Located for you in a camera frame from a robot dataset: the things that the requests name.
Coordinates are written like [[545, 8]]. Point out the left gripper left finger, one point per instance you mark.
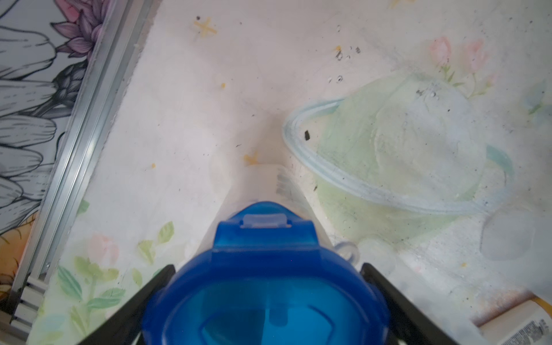
[[125, 326]]

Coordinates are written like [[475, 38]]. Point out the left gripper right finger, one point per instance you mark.
[[407, 323]]

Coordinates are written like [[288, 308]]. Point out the white bottle barcode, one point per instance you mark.
[[526, 324]]

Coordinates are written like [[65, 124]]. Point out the blue lid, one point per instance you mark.
[[267, 279]]

